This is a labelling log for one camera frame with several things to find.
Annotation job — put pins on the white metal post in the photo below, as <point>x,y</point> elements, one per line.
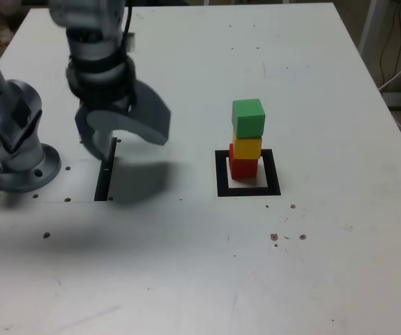
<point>369,24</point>

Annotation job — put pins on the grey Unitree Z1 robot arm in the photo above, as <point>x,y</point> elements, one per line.
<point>12,104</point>

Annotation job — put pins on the black tape strip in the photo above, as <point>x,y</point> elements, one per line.
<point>102,181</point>

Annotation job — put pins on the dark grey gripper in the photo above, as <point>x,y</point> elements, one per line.
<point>116,105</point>

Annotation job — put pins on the black tape square outline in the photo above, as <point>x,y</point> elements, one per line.
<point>273,174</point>

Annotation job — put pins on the yellow cube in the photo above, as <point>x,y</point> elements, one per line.
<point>247,148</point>

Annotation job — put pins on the red cube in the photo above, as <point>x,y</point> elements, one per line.
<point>243,169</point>

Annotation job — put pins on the green cube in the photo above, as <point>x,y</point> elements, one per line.
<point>249,118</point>

